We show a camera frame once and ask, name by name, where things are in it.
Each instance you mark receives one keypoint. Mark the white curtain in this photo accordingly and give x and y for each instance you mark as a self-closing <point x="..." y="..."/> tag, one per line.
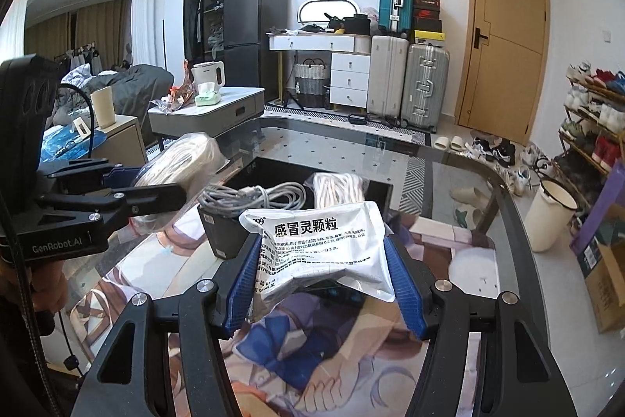
<point x="149" y="12"/>

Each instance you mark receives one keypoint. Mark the silver medicine sachet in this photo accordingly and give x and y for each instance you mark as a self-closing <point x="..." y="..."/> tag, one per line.
<point x="317" y="246"/>

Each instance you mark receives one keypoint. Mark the woven basket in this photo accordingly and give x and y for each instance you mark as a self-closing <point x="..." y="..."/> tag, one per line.
<point x="312" y="85"/>

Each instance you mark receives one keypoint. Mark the dark duvet bed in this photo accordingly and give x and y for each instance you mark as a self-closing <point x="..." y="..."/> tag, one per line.
<point x="141" y="87"/>

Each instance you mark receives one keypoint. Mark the pile of loose shoes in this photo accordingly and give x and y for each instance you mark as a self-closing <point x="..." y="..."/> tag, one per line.
<point x="503" y="153"/>

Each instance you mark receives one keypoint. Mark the clear red snack bag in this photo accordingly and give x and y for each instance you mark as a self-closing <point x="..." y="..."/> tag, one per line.
<point x="176" y="95"/>

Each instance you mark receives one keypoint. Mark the silver suitcase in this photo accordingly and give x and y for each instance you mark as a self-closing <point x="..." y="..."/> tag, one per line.
<point x="425" y="87"/>

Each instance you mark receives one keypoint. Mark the teal suitcase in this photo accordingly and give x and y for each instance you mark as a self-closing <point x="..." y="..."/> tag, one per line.
<point x="396" y="2"/>

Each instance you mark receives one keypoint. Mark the shoe rack with shoes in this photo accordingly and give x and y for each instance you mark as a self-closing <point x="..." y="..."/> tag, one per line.
<point x="600" y="114"/>

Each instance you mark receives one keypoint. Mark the beige cup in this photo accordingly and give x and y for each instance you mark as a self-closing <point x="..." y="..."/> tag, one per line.
<point x="103" y="107"/>

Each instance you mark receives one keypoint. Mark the wooden shoe rack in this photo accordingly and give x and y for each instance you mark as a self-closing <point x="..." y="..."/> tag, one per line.
<point x="581" y="143"/>

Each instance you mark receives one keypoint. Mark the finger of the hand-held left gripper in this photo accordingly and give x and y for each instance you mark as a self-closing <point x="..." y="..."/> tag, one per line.
<point x="146" y="198"/>
<point x="122" y="175"/>

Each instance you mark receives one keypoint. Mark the white suitcase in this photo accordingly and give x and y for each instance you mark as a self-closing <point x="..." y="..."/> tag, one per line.
<point x="388" y="78"/>

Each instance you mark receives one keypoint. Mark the brown curtain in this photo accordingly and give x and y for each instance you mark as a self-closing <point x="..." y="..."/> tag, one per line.
<point x="97" y="34"/>

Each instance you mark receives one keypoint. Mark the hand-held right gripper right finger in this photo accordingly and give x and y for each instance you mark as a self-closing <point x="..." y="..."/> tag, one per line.
<point x="405" y="285"/>

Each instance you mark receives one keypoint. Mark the white electric kettle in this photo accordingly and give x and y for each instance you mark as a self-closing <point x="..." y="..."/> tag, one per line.
<point x="207" y="78"/>

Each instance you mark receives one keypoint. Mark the white enamel bucket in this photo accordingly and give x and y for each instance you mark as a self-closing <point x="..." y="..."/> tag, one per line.
<point x="549" y="222"/>

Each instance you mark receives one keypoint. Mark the wooden door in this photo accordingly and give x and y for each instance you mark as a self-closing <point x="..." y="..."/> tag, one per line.
<point x="503" y="46"/>

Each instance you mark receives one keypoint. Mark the grey side table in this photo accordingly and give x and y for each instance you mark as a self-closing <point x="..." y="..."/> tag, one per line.
<point x="219" y="114"/>

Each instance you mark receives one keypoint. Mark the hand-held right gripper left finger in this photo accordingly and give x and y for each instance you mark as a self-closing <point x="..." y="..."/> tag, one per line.
<point x="241" y="285"/>

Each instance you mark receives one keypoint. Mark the white dressing desk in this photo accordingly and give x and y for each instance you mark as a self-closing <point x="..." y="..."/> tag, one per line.
<point x="349" y="75"/>

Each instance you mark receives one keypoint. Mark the stack of shoe boxes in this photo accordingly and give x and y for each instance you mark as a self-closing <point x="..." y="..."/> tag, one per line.
<point x="428" y="17"/>

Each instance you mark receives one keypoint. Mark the oval mirror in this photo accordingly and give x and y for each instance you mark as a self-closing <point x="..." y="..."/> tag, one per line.
<point x="317" y="12"/>

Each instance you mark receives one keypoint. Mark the dark grey refrigerator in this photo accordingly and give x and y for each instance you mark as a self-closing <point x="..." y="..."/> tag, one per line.
<point x="256" y="31"/>

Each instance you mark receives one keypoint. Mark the person's left hand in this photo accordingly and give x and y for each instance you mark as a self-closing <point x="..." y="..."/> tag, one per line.
<point x="46" y="285"/>

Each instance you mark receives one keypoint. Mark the purple board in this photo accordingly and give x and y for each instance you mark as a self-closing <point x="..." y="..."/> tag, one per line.
<point x="603" y="222"/>

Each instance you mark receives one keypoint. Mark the green wipes packet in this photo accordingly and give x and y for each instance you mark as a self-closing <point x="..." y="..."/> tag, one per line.
<point x="209" y="97"/>

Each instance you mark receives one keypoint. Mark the beige slippers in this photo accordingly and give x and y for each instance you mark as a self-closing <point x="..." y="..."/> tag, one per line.
<point x="468" y="196"/>

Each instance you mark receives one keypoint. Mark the open cardboard box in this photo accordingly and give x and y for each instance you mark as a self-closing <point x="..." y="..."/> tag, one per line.
<point x="605" y="285"/>

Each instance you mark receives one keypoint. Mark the printed desk mat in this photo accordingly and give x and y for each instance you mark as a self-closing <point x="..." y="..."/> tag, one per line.
<point x="322" y="363"/>

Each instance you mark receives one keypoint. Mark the wooden nightstand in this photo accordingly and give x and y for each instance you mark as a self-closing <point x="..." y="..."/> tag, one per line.
<point x="124" y="139"/>

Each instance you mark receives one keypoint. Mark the black cardboard box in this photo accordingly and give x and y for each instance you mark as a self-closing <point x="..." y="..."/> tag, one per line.
<point x="219" y="234"/>

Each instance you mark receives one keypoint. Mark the blue plastic bag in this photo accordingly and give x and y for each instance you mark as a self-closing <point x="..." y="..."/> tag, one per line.
<point x="63" y="146"/>

